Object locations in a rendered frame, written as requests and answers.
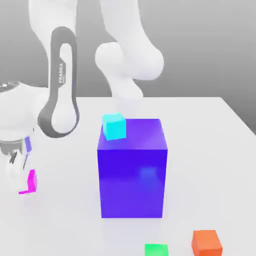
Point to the small orange cube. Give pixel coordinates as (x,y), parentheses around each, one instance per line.
(206,244)

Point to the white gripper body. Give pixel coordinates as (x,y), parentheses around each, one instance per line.
(17,176)

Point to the large blue box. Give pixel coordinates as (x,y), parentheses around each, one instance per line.
(132,180)

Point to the small magenta cube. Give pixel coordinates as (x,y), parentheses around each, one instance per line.
(32,181)

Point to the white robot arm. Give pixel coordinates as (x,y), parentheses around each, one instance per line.
(128,52)

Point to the small green cube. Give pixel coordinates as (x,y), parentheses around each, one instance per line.
(156,250)

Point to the small cyan cube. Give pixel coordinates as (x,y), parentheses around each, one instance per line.
(114,128)

